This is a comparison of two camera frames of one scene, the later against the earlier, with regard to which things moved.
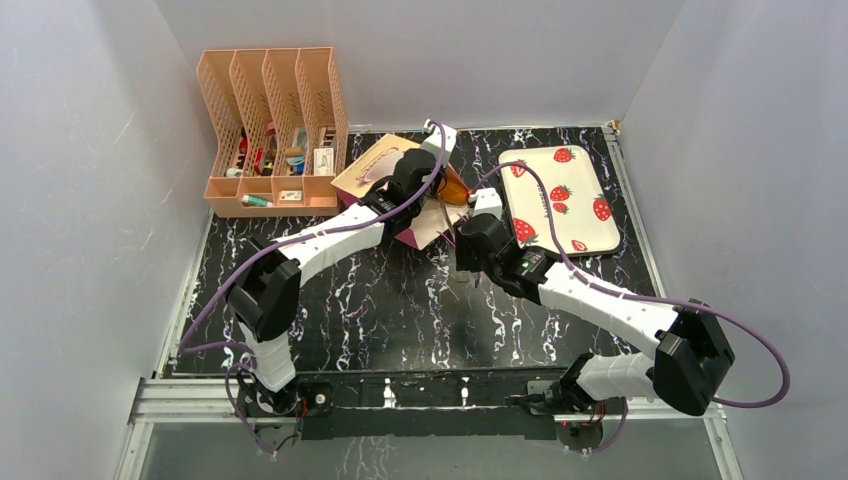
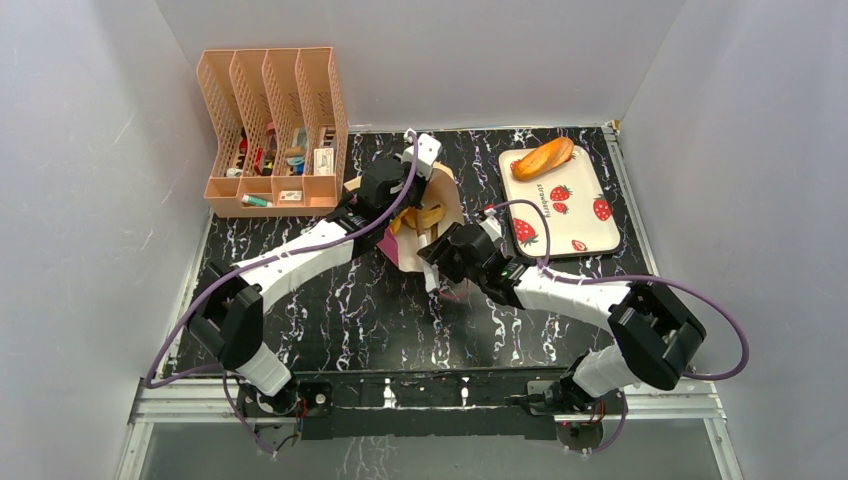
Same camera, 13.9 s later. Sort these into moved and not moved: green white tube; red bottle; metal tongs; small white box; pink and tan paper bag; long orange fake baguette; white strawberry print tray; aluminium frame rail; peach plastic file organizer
Moved: pink and tan paper bag; long orange fake baguette; metal tongs
Not moved: aluminium frame rail; small white box; green white tube; white strawberry print tray; red bottle; peach plastic file organizer
